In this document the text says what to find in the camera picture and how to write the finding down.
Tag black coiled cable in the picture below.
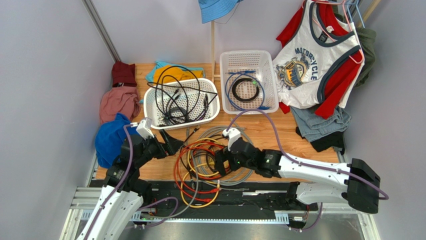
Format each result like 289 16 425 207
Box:
231 77 260 102

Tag teal cloth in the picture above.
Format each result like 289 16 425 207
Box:
145 61 204 82

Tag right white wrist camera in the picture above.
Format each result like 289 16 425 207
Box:
222 127 241 151

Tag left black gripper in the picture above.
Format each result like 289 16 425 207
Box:
135 128 184 168

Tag blue bucket hat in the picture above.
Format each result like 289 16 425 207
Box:
197 0 241 24

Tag aluminium frame post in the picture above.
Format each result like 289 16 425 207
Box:
82 0 121 62

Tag thin black cable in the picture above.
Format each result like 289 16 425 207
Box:
147 74 219 127

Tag denim jeans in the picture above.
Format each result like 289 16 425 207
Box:
290 106 352 142

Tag white oval perforated basket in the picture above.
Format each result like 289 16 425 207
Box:
143 78 220 130

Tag white rectangular perforated basket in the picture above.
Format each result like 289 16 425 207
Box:
219 50 279 115

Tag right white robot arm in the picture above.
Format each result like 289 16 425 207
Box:
215 138 381 214

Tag grey ethernet cable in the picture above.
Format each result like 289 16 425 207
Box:
143 125 258 221

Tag blue cloth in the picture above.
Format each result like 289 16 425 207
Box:
94 113 131 169

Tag white motorcycle tank top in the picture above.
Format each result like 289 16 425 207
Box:
272 0 365 110

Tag red shirt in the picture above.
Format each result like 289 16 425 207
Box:
276 2 365 120

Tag pink cloth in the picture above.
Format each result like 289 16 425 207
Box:
99 86 141 124

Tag yellow ethernet cable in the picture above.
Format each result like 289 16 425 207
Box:
179 138 234 209

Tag pink clothes hanger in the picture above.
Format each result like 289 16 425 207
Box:
295 0 365 69

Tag red ethernet cable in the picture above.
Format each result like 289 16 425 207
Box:
173 141 227 204

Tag white slotted cable duct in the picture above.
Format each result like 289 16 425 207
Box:
129 211 290 225

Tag black garment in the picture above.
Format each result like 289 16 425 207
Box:
295 127 345 153

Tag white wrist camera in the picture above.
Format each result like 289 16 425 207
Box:
130 117 155 140
222 127 241 151

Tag grey coiled cable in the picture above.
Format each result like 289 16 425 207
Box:
164 105 189 124

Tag orange cloth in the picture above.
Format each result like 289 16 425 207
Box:
152 65 205 84

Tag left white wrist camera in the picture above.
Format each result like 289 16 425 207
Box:
130 117 155 140

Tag olive green garment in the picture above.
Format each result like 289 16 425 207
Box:
323 13 377 91

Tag small black cable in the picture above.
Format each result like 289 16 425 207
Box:
179 126 234 181

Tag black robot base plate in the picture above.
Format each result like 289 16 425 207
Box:
138 181 319 219

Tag blue ethernet cable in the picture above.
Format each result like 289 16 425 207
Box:
224 69 273 112
224 69 272 112

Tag dark red cloth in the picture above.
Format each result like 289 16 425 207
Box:
111 61 137 88

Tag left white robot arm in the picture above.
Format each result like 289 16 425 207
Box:
77 130 184 240

